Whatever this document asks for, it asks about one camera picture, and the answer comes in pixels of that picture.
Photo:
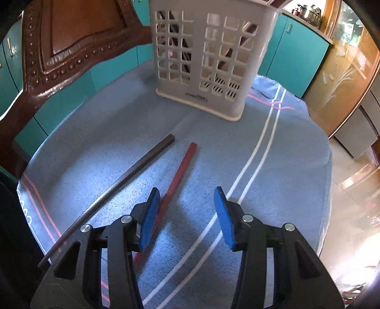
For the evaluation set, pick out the grey-brown chopstick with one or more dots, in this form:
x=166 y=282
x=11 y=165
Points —
x=124 y=181

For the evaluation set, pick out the stacked steel pots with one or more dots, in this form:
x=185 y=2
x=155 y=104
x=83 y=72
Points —
x=310 y=14

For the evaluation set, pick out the carved wooden chair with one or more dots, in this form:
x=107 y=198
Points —
x=74 y=44

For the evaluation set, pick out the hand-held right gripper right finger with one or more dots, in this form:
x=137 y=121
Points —
x=225 y=220

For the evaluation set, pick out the stone kitchen countertop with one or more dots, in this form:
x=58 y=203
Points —
x=314 y=32

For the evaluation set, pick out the etched glass sliding door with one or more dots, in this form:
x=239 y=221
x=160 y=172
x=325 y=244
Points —
x=341 y=74

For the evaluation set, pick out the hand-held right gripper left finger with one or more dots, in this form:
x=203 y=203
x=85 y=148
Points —
x=150 y=220

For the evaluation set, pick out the blue striped towel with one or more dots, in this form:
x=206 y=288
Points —
x=282 y=178

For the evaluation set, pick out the grey refrigerator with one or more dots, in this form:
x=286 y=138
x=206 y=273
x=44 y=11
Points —
x=356 y=136

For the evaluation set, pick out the white plastic chopstick basket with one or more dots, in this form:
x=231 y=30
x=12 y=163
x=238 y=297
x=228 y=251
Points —
x=196 y=98

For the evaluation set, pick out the dark red chopstick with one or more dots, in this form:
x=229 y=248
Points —
x=223 y=64
x=181 y=169

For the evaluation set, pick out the teal base cabinet under stove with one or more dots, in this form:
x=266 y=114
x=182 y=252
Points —
x=285 y=53

